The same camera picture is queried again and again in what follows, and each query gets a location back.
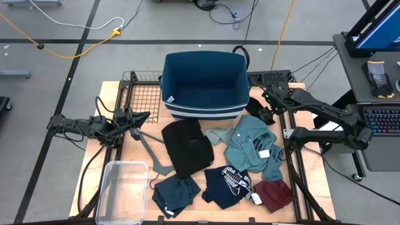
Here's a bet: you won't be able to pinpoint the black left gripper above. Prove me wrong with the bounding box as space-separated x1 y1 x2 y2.
118 108 151 129

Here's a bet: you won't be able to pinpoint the small black cloth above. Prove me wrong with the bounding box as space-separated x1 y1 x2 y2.
244 96 266 118

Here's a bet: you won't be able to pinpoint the teal dotted shirt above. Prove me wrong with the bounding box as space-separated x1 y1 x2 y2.
224 114 278 174

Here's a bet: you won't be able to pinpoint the light green cloth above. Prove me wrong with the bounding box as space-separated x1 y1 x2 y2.
204 126 235 147

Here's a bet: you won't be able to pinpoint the teal blue cloth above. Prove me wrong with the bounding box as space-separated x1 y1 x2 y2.
262 143 285 182

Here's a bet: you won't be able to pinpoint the black sweater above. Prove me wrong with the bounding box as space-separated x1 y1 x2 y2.
161 118 215 179

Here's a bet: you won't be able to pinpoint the maroon cloth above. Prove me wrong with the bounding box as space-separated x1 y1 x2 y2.
252 179 295 214

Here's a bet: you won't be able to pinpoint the dark teal knit sweater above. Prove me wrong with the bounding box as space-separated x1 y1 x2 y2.
152 174 202 219

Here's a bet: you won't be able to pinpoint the navy printed t-shirt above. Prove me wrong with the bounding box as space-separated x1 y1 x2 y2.
201 165 254 210

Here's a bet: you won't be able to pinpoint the grey clothes hanger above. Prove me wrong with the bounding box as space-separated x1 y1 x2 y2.
134 128 175 190

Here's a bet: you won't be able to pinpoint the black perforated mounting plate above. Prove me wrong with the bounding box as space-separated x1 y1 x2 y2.
246 69 295 86

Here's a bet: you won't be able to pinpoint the white box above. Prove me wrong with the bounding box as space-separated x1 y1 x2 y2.
314 120 344 132

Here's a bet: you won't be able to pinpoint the navy white striped fabric bin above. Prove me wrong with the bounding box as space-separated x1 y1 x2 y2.
159 45 253 121

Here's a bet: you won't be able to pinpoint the clear plastic tub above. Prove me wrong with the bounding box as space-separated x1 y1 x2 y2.
95 161 149 225

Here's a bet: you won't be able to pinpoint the grey computer cart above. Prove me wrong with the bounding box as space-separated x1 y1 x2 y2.
332 31 400 183

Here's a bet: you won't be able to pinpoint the grey black work gloves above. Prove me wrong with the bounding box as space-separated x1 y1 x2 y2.
362 61 395 99

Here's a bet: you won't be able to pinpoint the backlit black keyboard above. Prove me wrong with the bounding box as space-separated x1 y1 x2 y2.
364 105 400 137

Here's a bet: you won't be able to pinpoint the grey metal stand foot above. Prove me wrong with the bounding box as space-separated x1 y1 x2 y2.
0 69 32 79
2 0 63 8

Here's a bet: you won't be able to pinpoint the black monitor stand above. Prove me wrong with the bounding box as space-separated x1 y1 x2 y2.
343 0 391 59

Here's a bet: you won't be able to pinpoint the computer monitor screen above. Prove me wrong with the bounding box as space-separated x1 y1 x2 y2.
354 1 400 53

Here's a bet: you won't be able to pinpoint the bronze wire basket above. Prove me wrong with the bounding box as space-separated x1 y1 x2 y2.
114 70 163 124

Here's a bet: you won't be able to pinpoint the black metal table frame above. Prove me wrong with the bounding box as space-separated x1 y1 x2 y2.
74 70 337 225

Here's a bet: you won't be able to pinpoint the yellow hanging cable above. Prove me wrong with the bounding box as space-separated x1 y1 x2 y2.
270 0 296 71

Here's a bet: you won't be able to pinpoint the yellow floor extension cable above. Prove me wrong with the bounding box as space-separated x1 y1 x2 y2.
0 11 121 59

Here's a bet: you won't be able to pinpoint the white floor cable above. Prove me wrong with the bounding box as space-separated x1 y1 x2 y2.
29 0 125 31

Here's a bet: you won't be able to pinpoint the black coiled cable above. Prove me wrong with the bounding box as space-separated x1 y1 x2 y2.
193 0 219 12

